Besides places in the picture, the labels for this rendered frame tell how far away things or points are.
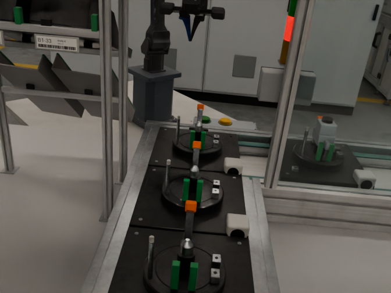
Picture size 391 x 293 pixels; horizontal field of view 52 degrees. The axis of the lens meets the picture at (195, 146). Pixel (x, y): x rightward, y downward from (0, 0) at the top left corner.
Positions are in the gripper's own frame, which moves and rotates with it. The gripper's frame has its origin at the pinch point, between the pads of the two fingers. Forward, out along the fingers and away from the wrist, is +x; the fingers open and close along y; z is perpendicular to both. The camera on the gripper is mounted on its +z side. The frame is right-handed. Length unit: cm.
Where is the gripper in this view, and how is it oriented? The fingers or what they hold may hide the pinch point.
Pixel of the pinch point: (191, 29)
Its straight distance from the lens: 122.5
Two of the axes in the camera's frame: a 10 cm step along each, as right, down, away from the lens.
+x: -0.8, 8.9, 4.5
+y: 10.0, 1.0, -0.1
